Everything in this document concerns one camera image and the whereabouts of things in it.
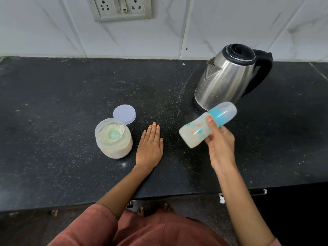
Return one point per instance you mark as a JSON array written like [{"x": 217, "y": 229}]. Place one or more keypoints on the person's left hand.
[{"x": 150, "y": 151}]

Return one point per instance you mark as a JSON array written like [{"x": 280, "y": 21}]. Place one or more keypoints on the person's right hand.
[{"x": 223, "y": 148}]

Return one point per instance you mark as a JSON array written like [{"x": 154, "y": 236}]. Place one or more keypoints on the person's left middle finger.
[{"x": 153, "y": 130}]

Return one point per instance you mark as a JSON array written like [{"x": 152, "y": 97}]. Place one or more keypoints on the person's left little finger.
[{"x": 143, "y": 137}]

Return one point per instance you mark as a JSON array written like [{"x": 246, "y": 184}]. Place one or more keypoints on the person's right thumb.
[{"x": 212, "y": 124}]

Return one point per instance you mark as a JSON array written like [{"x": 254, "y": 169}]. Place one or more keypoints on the person's left thumb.
[{"x": 161, "y": 144}]

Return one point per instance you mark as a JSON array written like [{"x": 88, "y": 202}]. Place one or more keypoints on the person's right forearm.
[{"x": 240, "y": 204}]

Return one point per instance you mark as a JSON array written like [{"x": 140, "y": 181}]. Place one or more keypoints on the person's left forearm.
[{"x": 125, "y": 189}]

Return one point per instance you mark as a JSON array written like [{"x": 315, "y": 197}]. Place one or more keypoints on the teal measuring scoop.
[{"x": 114, "y": 134}]

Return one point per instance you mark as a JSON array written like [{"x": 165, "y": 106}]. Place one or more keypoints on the pale purple round jar lid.
[{"x": 124, "y": 113}]

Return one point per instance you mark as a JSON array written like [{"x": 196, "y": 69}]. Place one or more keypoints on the clear jar of white powder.
[{"x": 114, "y": 146}]

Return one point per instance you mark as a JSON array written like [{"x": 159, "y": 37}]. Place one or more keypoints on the stainless steel electric kettle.
[{"x": 225, "y": 76}]

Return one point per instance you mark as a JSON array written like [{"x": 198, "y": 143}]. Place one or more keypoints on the person's right foot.
[{"x": 168, "y": 207}]

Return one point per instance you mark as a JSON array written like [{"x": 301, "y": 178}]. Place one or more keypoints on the person's foot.
[
  {"x": 140, "y": 211},
  {"x": 168, "y": 207}
]

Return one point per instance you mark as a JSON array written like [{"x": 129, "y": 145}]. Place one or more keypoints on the person's left foot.
[{"x": 140, "y": 211}]

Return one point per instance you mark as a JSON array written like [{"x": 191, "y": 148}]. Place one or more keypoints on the reddish brown garment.
[{"x": 158, "y": 230}]

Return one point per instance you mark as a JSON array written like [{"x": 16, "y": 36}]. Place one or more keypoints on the white wall socket switch plate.
[{"x": 120, "y": 8}]

